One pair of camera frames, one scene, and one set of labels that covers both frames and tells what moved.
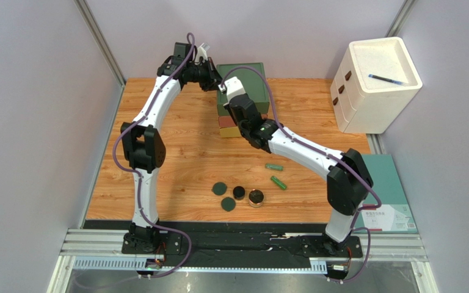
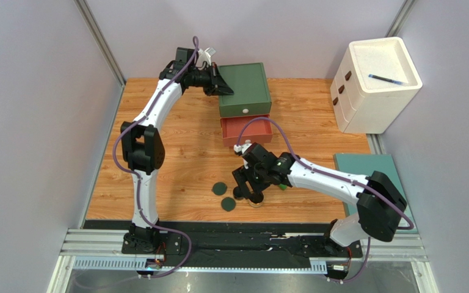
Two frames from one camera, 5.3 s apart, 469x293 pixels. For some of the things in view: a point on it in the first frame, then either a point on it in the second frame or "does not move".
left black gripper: (214, 76) does not move
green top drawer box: (251, 82) does not move
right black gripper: (236, 102) to (246, 177)
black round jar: (239, 193) does not move
